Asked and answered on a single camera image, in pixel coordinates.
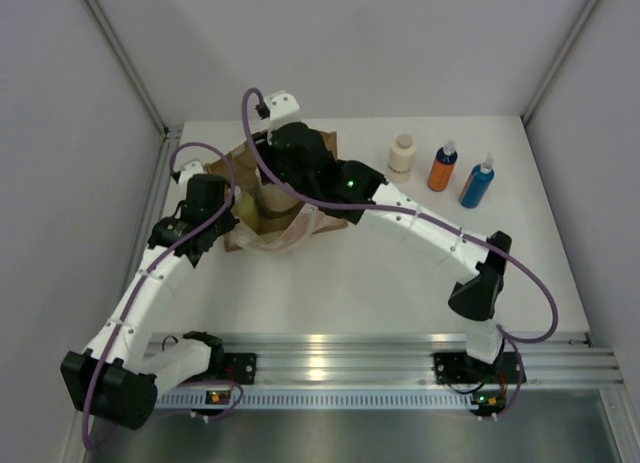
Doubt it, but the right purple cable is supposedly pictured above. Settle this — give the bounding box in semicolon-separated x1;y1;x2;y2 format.
241;86;560;424

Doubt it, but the aluminium mounting rail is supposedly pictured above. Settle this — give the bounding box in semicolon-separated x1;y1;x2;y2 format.
149;331;624;392

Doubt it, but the blue orange spray bottle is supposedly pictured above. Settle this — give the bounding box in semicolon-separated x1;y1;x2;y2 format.
427;140;458;192

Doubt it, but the slotted cable duct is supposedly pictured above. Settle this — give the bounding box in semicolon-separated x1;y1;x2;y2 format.
155;389;499;411

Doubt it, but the yellow-green squeeze bottle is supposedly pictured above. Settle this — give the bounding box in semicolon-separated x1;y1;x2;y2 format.
233;188;260;232

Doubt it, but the aluminium frame post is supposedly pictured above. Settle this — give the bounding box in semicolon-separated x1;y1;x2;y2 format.
521;0;603;127
69;0;169;134

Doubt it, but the left aluminium frame post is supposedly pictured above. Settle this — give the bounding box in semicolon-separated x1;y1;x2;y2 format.
69;0;169;134

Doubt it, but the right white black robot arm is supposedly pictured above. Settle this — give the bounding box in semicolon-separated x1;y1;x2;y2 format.
255;122;511;384

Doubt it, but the beige pump bottle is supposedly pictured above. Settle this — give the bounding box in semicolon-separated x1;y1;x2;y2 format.
256;180;302;218

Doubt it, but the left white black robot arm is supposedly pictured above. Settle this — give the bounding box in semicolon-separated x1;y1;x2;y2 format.
60;173;239;430

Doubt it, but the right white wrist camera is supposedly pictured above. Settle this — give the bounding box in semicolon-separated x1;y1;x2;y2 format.
255;90;302;140

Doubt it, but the purple cable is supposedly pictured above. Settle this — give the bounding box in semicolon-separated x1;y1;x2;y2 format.
79;141;246;450
241;86;560;424

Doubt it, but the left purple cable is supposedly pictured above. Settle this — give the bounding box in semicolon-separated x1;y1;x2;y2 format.
79;141;246;450

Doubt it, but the right aluminium frame post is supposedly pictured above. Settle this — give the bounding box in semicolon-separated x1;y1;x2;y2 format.
521;0;603;127

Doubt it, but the dark blue spray bottle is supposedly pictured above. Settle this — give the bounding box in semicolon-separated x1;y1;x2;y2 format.
459;153;495;209

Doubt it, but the white round cap bottle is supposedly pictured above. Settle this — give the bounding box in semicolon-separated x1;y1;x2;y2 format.
386;134;417;183

